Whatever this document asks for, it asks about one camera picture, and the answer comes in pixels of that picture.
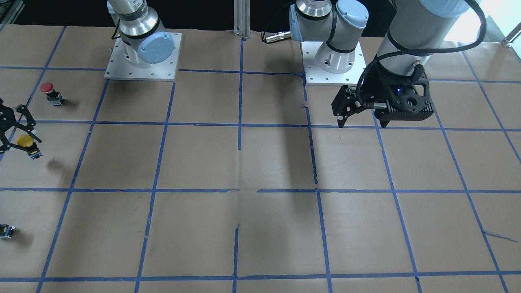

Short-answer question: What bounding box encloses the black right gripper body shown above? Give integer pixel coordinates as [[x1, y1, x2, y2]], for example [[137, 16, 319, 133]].
[[0, 99, 16, 144]]

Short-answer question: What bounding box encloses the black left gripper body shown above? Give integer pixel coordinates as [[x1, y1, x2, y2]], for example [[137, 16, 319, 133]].
[[331, 61, 391, 122]]

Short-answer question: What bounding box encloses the yellow push button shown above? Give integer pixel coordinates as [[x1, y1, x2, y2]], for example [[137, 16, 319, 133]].
[[16, 135, 43, 160]]

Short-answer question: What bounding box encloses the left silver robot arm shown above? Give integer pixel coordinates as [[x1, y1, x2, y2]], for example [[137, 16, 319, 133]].
[[262, 0, 487, 128]]

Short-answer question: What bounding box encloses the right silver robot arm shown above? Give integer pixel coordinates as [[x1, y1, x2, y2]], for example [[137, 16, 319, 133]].
[[0, 0, 182, 159]]

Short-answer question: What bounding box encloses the red push button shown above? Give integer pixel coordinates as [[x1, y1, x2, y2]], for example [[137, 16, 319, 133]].
[[39, 82, 64, 106]]

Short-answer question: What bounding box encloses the green push button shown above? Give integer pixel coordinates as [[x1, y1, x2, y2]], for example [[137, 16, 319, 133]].
[[0, 224, 15, 239]]

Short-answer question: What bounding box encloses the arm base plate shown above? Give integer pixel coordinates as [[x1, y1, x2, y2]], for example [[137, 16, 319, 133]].
[[104, 32, 183, 82], [301, 42, 366, 86]]

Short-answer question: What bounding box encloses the aluminium frame post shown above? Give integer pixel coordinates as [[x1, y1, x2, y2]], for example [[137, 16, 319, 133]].
[[233, 0, 251, 39]]

